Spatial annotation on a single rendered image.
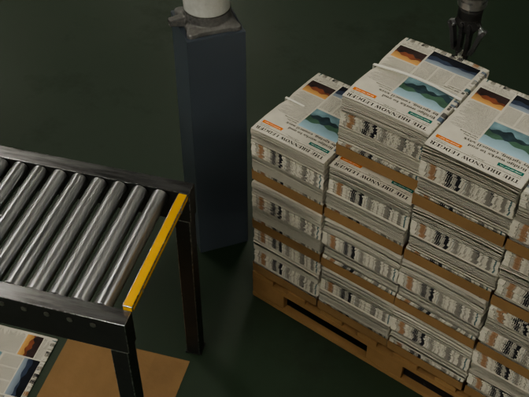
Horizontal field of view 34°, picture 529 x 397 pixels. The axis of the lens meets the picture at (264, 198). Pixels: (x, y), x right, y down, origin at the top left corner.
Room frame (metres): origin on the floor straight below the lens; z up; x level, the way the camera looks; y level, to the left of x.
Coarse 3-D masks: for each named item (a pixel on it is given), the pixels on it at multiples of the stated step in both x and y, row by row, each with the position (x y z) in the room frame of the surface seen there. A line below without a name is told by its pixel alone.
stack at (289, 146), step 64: (256, 128) 2.09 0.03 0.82; (320, 128) 2.09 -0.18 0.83; (256, 192) 2.09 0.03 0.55; (320, 192) 1.94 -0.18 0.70; (384, 192) 1.81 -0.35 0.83; (256, 256) 2.09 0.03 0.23; (384, 256) 1.79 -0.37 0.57; (448, 256) 1.67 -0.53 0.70; (512, 256) 1.57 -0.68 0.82; (384, 320) 1.77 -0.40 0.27; (448, 320) 1.64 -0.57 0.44; (512, 320) 1.53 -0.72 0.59; (448, 384) 1.61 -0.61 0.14; (512, 384) 1.49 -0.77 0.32
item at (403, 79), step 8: (384, 64) 2.12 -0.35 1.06; (384, 72) 2.08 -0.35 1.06; (392, 72) 2.08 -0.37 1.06; (408, 72) 2.07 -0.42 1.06; (400, 80) 2.04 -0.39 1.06; (408, 80) 2.04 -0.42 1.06; (416, 80) 2.04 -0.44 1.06; (416, 88) 2.00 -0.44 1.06; (424, 88) 2.00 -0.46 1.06; (432, 88) 2.00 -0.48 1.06; (448, 88) 2.00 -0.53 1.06; (440, 96) 1.96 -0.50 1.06; (448, 96) 1.96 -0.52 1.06; (464, 96) 1.97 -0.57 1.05; (456, 104) 1.93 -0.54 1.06
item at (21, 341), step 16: (0, 336) 1.89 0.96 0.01; (16, 336) 1.89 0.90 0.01; (32, 336) 1.89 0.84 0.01; (0, 352) 1.82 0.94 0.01; (16, 352) 1.82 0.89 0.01; (32, 352) 1.82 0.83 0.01; (48, 352) 1.82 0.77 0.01; (0, 368) 1.75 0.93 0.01; (16, 368) 1.75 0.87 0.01; (32, 368) 1.75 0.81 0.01; (0, 384) 1.68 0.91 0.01; (16, 384) 1.68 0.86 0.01; (32, 384) 1.68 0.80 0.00
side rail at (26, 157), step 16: (16, 160) 1.96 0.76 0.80; (32, 160) 1.96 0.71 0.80; (48, 160) 1.96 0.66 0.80; (64, 160) 1.96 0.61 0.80; (48, 176) 1.94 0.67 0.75; (96, 176) 1.90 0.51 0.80; (112, 176) 1.89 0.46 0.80; (128, 176) 1.89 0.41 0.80; (144, 176) 1.89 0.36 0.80; (128, 192) 1.87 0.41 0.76; (176, 192) 1.83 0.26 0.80; (192, 192) 1.85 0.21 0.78; (192, 208) 1.84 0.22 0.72
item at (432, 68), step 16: (400, 48) 2.19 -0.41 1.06; (416, 48) 2.19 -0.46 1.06; (432, 48) 2.20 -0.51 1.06; (400, 64) 2.12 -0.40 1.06; (416, 64) 2.12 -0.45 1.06; (432, 64) 2.12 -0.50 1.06; (448, 64) 2.12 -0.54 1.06; (464, 64) 2.12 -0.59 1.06; (432, 80) 2.04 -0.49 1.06; (448, 80) 2.04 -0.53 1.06; (464, 80) 2.04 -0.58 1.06; (480, 80) 2.05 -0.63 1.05
